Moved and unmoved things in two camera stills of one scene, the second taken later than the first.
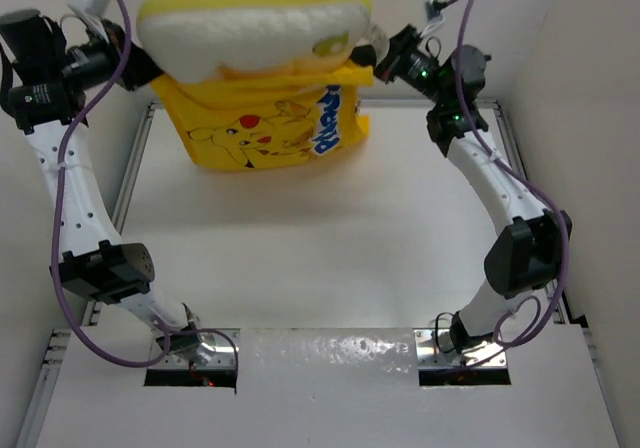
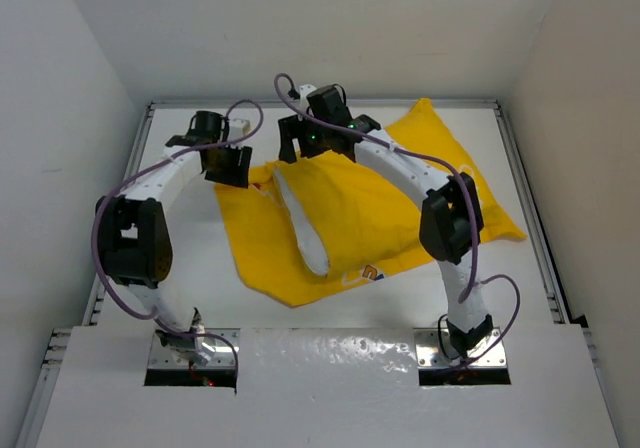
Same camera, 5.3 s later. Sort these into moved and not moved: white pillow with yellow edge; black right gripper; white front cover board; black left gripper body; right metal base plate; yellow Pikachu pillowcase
Moved: yellow Pikachu pillowcase; black right gripper; white pillow with yellow edge; black left gripper body
Not moved: right metal base plate; white front cover board
